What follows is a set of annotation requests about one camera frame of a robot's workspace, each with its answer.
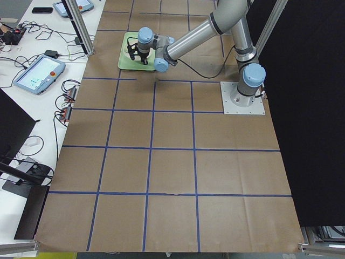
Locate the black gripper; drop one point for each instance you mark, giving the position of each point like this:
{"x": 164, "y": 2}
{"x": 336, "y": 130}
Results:
{"x": 143, "y": 54}

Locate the black monitor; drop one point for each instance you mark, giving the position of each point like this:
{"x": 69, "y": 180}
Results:
{"x": 27, "y": 179}

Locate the black power adapter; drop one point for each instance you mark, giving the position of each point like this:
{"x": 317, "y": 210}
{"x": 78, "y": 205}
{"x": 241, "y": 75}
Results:
{"x": 51, "y": 53}

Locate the light green tray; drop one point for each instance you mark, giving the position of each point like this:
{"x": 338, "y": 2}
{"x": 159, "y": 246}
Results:
{"x": 125, "y": 62}

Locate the black curtain panel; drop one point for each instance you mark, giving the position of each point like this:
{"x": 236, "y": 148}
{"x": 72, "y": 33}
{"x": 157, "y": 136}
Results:
{"x": 304, "y": 62}

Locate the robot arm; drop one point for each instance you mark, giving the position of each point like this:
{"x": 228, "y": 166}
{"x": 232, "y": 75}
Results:
{"x": 228, "y": 16}

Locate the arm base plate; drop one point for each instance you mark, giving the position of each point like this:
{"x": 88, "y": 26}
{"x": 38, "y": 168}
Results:
{"x": 236, "y": 104}

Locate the grey adapter box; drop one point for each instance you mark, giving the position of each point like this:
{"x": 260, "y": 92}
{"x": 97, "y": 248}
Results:
{"x": 65, "y": 114}
{"x": 70, "y": 95}

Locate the aluminium frame post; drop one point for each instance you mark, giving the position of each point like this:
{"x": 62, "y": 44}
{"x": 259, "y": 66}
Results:
{"x": 79, "y": 26}

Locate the black smartphone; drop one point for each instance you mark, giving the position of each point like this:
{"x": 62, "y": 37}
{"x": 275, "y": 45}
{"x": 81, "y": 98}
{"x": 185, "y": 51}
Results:
{"x": 42, "y": 10}

